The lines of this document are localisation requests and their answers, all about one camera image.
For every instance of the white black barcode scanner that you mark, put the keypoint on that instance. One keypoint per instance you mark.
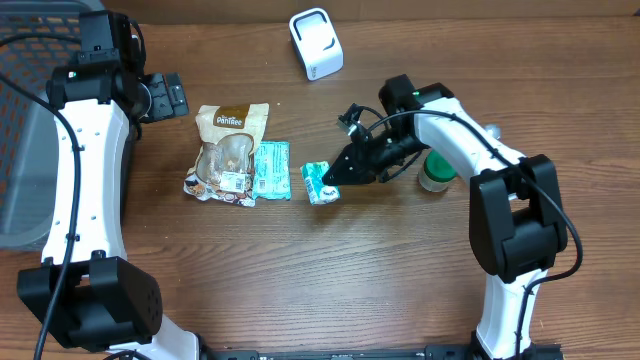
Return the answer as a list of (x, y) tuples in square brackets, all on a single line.
[(316, 43)]

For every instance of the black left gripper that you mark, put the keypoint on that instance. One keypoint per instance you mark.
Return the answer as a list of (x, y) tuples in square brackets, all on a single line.
[(170, 103)]

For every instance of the grey plastic mesh basket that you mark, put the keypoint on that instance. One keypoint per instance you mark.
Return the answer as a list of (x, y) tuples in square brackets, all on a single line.
[(37, 37)]

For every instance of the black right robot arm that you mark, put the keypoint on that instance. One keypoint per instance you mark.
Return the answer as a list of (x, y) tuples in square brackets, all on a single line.
[(516, 222)]

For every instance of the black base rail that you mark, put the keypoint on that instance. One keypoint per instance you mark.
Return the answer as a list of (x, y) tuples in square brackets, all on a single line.
[(340, 355)]

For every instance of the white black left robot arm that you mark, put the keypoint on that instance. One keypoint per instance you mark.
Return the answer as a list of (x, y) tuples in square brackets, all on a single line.
[(86, 293)]

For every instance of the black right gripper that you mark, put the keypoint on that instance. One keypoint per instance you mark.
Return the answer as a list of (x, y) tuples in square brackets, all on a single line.
[(367, 169)]

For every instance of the yellow dish soap bottle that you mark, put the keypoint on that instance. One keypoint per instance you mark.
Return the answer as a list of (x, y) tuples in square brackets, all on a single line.
[(494, 131)]

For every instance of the brown white snack packet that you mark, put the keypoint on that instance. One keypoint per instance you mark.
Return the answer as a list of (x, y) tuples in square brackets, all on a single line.
[(224, 168)]

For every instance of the teal white wet wipes pack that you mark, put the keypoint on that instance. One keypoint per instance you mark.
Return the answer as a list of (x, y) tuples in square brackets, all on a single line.
[(272, 171)]

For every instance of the teal snack packet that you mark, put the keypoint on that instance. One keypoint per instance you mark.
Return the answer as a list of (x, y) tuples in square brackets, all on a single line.
[(318, 192)]

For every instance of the green lid white jar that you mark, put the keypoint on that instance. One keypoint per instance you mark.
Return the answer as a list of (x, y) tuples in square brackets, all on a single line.
[(436, 173)]

